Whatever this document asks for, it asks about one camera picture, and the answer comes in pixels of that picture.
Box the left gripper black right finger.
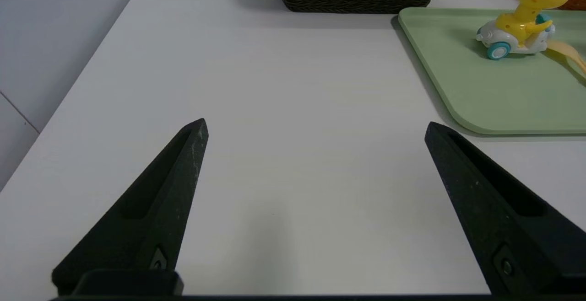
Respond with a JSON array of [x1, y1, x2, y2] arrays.
[[424, 121, 586, 298]]

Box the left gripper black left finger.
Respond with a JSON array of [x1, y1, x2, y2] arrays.
[[51, 118, 209, 296]]

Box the yellow spatula with blue handle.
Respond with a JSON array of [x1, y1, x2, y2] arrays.
[[545, 40, 586, 80]]

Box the yellow duck scooter toy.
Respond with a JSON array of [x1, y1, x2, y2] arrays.
[[476, 0, 578, 60]]

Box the light green plastic tray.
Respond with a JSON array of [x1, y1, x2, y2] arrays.
[[398, 7, 586, 135]]

